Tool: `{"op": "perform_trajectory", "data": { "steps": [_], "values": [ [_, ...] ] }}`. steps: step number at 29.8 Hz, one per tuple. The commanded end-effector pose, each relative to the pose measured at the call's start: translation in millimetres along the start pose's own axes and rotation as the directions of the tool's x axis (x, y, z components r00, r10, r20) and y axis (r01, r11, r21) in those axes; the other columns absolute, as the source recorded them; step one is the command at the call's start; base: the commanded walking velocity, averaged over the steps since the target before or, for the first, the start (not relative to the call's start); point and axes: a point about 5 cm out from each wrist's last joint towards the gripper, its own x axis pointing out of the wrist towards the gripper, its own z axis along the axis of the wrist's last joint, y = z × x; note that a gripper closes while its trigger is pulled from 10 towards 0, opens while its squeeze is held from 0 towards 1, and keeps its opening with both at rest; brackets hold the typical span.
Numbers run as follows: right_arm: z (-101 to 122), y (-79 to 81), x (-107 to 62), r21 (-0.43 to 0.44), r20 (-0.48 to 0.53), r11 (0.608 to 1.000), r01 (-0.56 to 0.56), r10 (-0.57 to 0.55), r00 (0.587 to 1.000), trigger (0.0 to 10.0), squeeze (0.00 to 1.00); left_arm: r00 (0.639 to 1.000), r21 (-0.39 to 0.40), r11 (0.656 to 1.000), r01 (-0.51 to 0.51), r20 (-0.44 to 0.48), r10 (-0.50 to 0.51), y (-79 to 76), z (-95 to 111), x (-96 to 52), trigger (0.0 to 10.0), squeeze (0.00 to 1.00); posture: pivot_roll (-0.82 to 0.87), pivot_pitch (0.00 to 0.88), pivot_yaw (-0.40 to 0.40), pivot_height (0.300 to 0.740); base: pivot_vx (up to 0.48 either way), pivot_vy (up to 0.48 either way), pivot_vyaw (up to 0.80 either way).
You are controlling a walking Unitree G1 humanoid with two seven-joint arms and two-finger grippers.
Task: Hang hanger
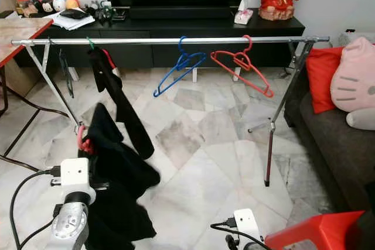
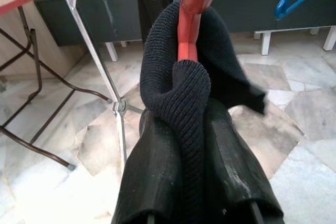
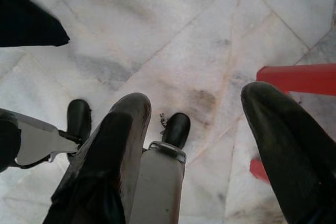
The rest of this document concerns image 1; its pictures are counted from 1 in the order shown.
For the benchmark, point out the black television console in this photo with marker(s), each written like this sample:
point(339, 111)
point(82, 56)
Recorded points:
point(170, 55)

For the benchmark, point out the red plastic stool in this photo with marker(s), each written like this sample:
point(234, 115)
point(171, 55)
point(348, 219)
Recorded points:
point(316, 232)

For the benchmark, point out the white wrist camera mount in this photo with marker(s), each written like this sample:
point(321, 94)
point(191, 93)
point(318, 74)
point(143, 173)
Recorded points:
point(247, 223)
point(75, 175)

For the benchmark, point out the pink cat plush pillow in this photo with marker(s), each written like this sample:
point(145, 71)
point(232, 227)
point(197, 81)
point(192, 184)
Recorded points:
point(354, 80)

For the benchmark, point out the small black box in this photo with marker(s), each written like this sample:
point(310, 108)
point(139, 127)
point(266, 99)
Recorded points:
point(120, 14)

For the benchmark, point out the black pouch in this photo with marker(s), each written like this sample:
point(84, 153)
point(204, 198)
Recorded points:
point(73, 14)

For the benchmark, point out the green white toy figure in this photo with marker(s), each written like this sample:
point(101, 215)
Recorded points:
point(106, 11)

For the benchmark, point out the marble pattern folding table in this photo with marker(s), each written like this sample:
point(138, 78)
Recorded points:
point(17, 38)

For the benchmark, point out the dark brown sofa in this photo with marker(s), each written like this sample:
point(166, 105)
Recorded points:
point(334, 150)

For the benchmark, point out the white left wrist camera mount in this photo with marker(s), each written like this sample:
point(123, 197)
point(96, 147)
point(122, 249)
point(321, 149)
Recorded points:
point(75, 175)

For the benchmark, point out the white round plush toy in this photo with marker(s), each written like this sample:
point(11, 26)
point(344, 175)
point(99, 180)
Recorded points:
point(58, 4)

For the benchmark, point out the red plastic hanger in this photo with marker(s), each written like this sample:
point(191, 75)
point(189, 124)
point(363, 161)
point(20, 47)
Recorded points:
point(243, 60)
point(85, 144)

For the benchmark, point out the black mouse plush toy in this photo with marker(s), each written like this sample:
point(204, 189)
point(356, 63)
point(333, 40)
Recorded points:
point(47, 6)

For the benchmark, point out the red cushion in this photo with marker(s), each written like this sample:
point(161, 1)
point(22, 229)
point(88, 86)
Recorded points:
point(322, 77)

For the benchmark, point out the white pink tissue box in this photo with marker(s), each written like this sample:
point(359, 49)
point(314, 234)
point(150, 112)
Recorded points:
point(243, 17)

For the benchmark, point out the black shirt with small print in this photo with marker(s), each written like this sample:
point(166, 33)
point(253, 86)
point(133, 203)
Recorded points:
point(117, 95)

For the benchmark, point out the red lidded jar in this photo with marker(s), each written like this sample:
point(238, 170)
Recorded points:
point(23, 5)

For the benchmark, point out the green hanger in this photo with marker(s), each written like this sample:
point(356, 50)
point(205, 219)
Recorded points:
point(91, 44)

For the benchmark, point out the black garment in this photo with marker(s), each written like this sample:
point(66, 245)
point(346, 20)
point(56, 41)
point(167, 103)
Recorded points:
point(123, 185)

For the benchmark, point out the blue plastic hanger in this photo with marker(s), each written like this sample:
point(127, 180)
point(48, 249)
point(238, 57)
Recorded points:
point(188, 57)

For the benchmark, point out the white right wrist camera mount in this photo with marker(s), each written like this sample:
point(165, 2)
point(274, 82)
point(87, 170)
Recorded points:
point(247, 223)

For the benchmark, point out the white paper stack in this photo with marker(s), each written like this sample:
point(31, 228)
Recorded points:
point(73, 24)

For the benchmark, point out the silver metal clothes rack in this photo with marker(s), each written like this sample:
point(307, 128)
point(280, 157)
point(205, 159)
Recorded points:
point(164, 40)

